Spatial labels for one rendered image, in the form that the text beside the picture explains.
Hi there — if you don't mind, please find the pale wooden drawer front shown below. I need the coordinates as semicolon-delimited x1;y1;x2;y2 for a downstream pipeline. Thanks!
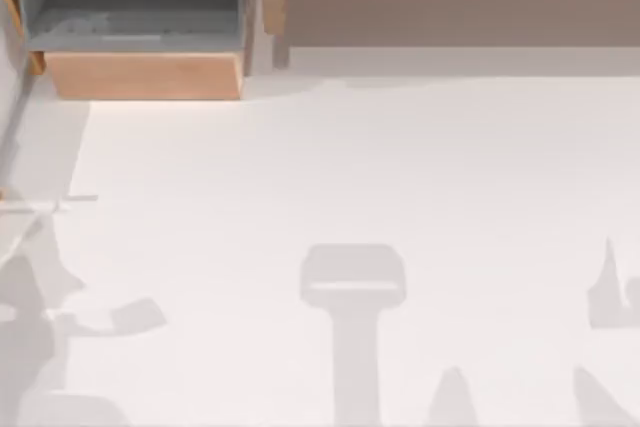
42;50;245;101

